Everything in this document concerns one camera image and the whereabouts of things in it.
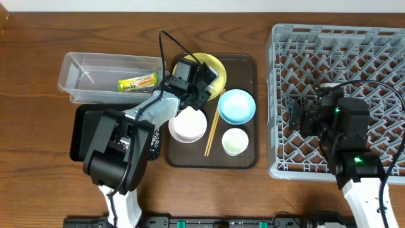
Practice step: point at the grey dishwasher rack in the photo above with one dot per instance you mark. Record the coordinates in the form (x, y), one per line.
(299, 58)

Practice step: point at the black plastic bin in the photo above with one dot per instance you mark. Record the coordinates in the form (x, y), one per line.
(87, 117)

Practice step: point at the pink bowl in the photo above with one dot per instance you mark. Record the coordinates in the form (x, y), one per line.
(188, 126)

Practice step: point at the light blue bowl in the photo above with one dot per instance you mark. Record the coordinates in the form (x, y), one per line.
(236, 107)

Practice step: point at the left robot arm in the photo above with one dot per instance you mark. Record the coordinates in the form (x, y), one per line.
(118, 181)

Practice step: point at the dark brown tray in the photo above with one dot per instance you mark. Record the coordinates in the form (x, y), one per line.
(241, 72)

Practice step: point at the cooked rice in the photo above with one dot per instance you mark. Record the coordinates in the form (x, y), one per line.
(154, 148)

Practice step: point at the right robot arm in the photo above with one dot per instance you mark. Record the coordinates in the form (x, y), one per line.
(341, 125)

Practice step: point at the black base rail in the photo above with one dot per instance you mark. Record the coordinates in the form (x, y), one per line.
(281, 219)

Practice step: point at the white tissue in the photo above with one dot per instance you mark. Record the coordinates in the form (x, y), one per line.
(211, 88)

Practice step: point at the green orange snack wrapper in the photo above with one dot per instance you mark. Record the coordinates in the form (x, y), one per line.
(136, 83)

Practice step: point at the clear plastic bin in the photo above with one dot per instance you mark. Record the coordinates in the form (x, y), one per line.
(93, 77)

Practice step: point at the pale green cup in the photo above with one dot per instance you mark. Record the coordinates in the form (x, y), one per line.
(235, 141)

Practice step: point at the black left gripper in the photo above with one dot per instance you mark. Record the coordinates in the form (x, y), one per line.
(200, 95)

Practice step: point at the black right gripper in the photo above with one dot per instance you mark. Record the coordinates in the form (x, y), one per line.
(297, 116)

